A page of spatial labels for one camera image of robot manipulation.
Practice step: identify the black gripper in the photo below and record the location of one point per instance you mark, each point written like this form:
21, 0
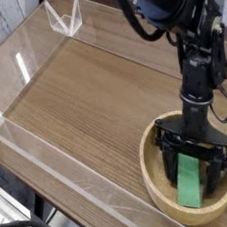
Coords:
191, 133

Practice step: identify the green rectangular block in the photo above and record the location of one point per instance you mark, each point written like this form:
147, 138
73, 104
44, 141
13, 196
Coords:
188, 188

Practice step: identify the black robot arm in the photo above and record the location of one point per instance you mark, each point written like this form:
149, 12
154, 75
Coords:
199, 38

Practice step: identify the light wooden bowl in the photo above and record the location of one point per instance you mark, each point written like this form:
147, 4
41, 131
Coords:
164, 194

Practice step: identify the black table leg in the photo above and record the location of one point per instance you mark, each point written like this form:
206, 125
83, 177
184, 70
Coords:
39, 206

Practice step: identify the clear acrylic front wall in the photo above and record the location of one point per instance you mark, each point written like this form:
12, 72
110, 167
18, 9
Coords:
84, 195

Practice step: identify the clear acrylic wall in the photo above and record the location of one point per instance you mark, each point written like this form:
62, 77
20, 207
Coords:
151, 67
25, 52
84, 195

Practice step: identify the clear acrylic back wall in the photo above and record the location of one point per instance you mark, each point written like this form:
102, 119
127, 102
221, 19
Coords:
151, 67

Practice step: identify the clear acrylic corner bracket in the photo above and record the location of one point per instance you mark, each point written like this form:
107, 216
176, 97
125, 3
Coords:
67, 25

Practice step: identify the clear acrylic left wall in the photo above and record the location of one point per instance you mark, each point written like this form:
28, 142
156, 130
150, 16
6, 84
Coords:
25, 52

